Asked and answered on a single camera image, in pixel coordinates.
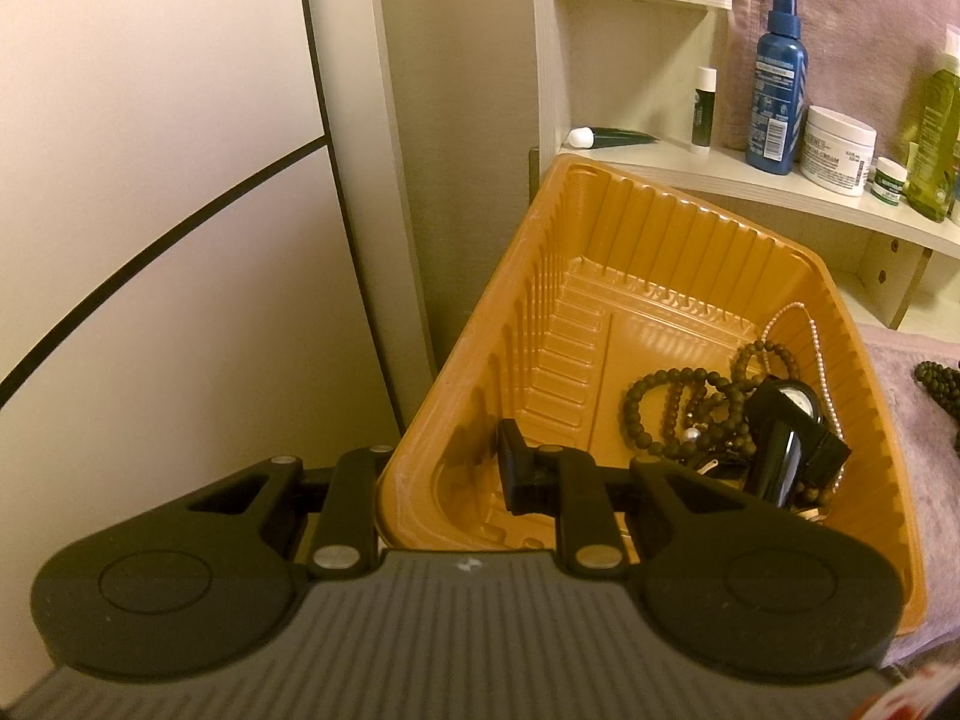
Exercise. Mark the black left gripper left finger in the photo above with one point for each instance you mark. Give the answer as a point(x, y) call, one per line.
point(212, 576)

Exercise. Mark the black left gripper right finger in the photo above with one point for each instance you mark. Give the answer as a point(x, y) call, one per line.
point(728, 579)

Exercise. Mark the orange plastic tray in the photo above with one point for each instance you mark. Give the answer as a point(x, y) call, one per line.
point(608, 278)

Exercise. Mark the pink fuzzy table cloth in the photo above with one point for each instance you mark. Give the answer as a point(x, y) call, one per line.
point(927, 439)

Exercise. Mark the small green lip salve jar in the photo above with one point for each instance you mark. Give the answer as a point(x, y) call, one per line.
point(887, 182)

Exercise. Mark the white cream jar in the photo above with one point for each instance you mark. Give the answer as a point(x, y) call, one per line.
point(837, 151)

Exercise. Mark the blue spray bottle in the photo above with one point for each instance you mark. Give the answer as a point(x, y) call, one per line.
point(780, 78)

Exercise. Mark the green olive oil bottle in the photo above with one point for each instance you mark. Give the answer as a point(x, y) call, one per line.
point(930, 173)

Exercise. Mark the green tube lying down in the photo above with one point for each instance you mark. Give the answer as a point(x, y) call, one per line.
point(606, 137)

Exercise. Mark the green white lip balm stick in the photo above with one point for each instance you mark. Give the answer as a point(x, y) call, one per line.
point(704, 105)

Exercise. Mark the beige wooden corner shelf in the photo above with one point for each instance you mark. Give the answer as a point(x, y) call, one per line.
point(632, 64)

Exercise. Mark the pink towel backdrop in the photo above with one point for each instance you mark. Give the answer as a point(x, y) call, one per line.
point(867, 58)

